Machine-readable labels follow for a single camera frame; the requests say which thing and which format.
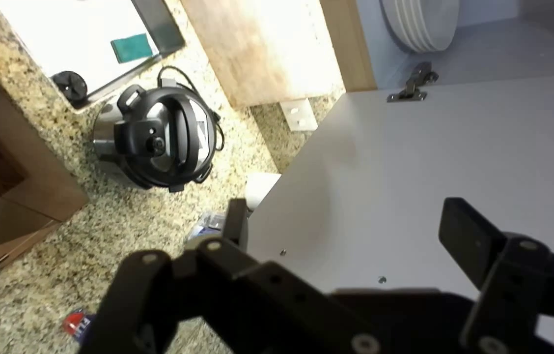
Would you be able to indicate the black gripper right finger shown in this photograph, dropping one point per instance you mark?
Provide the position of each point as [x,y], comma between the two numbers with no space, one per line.
[512,295]

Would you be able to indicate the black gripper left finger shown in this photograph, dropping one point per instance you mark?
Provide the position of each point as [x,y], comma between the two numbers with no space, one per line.
[139,295]

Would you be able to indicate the brown wooden base cabinet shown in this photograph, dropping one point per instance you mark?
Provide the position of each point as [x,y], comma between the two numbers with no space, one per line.
[27,197]

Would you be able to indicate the metal cabinet hinge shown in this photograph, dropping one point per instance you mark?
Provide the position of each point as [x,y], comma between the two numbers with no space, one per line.
[412,82]

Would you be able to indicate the red packet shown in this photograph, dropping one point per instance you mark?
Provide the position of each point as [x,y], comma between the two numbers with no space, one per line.
[76,324]

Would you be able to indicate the black pressure cooker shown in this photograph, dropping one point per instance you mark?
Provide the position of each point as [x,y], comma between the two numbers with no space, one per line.
[159,138]

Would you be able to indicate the white paper towel roll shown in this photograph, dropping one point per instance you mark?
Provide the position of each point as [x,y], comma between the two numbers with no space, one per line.
[261,189]

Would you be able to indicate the black round sink stopper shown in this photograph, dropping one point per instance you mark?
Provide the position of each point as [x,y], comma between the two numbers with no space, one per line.
[68,84]

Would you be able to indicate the green sponge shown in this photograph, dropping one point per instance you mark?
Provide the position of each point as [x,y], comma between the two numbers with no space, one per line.
[133,47]

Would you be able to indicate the wooden cutting board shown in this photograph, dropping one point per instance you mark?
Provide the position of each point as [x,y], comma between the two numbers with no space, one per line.
[263,45]

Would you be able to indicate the stack of white plates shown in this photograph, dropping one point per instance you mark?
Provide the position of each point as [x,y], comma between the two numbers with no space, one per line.
[420,22]

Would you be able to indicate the white wall outlet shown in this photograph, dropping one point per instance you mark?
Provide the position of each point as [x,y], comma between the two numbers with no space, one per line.
[298,114]

